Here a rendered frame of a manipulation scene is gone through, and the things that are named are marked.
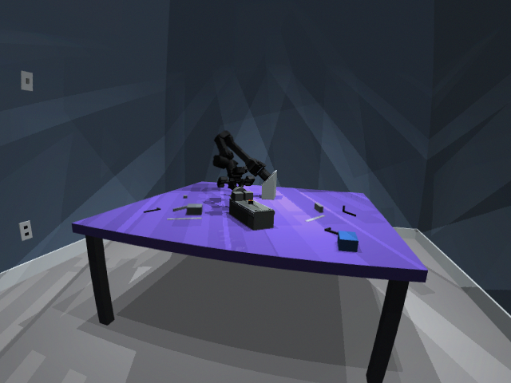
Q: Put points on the blue cube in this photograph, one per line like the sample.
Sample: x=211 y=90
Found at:
x=347 y=241

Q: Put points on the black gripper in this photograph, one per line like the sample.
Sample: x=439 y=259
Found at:
x=248 y=181

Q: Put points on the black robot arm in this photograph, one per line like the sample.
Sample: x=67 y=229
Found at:
x=224 y=159

